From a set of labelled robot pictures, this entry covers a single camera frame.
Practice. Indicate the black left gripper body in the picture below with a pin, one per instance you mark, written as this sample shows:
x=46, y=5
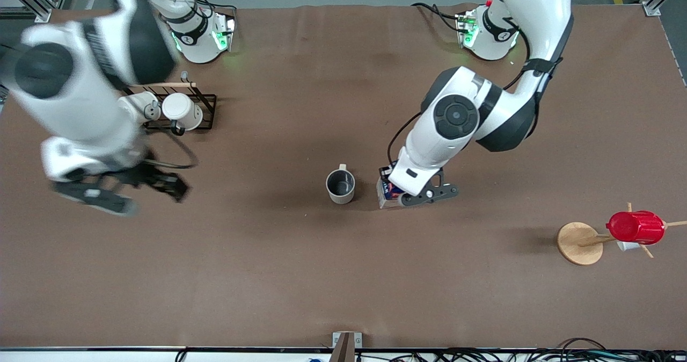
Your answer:
x=386, y=172

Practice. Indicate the blue white milk carton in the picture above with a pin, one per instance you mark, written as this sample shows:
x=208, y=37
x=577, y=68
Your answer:
x=387, y=196

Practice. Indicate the red plastic cup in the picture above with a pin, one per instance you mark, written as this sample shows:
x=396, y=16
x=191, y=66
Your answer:
x=638, y=227

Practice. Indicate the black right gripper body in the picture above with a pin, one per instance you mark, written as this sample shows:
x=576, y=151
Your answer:
x=140, y=175

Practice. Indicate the metal bracket with wooden strip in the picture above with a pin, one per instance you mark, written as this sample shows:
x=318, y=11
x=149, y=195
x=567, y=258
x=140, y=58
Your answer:
x=346, y=346

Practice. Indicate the small white cup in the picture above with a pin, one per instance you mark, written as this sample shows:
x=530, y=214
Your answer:
x=627, y=246

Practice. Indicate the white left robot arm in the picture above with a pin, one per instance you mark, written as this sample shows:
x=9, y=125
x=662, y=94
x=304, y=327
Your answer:
x=456, y=117

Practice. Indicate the wooden mug tree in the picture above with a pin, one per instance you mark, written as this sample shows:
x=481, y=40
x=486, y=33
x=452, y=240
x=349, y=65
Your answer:
x=579, y=244

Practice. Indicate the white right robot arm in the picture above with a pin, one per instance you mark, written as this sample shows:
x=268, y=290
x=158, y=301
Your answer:
x=80, y=99

